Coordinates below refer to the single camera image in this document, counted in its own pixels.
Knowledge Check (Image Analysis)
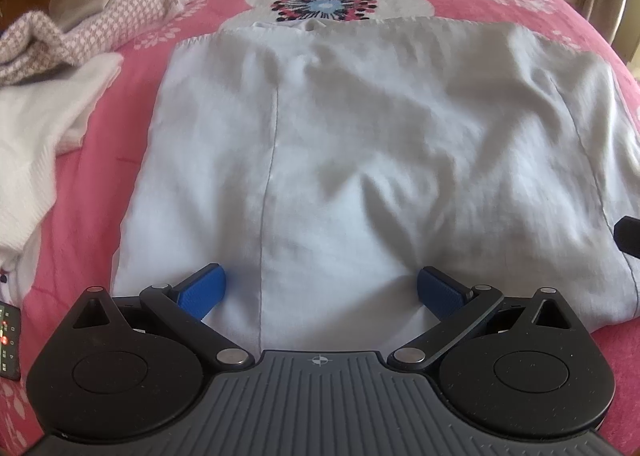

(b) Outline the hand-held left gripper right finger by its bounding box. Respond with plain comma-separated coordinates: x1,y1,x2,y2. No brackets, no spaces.
387,265,571,372

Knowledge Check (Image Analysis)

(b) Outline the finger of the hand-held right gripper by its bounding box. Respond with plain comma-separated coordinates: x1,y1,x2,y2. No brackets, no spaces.
612,215,640,260

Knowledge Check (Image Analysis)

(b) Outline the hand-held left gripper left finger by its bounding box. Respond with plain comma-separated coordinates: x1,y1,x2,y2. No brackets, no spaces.
72,263,254,372

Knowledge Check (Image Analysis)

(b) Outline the white button shirt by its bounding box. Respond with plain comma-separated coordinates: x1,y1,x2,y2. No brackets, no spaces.
112,16,640,352

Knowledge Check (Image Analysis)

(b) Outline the black device with buttons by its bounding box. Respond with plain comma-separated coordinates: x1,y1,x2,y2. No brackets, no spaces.
0,300,24,382

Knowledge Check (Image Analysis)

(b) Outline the white knit sweater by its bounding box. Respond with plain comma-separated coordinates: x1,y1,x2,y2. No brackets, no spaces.
0,53,125,310

